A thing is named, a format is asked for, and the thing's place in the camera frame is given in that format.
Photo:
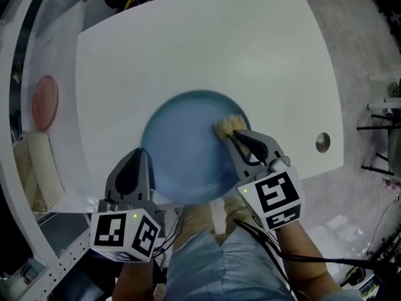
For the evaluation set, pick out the tan scrubbing sponge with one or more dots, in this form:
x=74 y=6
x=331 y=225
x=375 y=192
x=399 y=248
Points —
x=230 y=124

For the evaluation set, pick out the person's right forearm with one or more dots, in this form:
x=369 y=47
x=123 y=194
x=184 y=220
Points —
x=300 y=246

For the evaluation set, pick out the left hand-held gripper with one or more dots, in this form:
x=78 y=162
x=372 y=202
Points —
x=109 y=230

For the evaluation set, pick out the person's light blue shirt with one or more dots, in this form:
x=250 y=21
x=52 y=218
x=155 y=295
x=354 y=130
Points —
x=219 y=268

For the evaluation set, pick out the white side table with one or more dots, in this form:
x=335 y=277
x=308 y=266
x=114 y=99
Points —
x=67 y=105

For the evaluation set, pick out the person's left forearm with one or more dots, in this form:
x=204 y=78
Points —
x=131 y=284

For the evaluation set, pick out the cream perforated basket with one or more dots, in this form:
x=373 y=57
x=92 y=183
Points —
x=47 y=171

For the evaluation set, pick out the blue big plate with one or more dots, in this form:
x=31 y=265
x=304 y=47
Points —
x=185 y=143

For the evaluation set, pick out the white metal shelf rack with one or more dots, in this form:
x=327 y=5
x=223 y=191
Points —
x=56 y=271

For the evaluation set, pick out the grey chair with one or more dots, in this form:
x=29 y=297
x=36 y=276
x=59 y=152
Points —
x=395 y=149

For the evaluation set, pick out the pink plate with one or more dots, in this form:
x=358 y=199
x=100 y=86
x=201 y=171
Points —
x=45 y=102

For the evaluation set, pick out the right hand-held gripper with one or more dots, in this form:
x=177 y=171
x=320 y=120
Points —
x=275 y=196

